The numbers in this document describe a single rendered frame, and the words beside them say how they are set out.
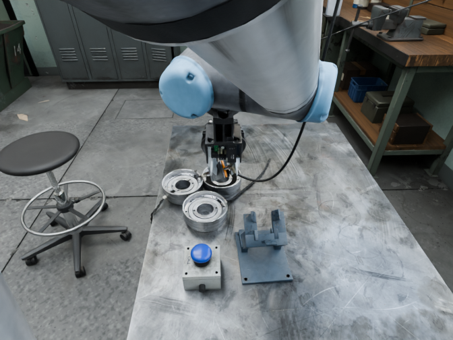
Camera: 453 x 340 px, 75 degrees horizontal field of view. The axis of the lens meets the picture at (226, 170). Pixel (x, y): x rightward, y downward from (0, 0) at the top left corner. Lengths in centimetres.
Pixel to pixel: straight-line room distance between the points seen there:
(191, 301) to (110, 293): 105
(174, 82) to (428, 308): 59
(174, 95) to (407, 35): 193
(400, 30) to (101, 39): 269
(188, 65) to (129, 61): 315
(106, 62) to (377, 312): 336
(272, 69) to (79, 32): 346
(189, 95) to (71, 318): 137
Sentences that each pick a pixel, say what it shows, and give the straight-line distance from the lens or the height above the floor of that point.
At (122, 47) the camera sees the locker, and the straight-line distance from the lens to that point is 350.
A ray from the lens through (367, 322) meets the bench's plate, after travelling 63.
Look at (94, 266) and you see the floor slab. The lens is 175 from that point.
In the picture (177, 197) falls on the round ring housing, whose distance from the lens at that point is 73.
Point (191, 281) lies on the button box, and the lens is 59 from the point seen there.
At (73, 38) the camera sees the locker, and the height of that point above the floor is 55.
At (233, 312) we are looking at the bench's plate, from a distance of 59.
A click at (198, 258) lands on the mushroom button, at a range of 56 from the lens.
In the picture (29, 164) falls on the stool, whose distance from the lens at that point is 143.
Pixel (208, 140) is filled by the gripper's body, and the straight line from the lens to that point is 58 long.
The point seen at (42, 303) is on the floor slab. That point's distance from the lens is 173.
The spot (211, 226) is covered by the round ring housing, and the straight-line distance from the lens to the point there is 67.
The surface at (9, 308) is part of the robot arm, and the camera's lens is 23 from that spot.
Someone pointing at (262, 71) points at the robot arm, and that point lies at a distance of 17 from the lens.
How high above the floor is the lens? 133
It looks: 38 degrees down
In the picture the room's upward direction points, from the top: straight up
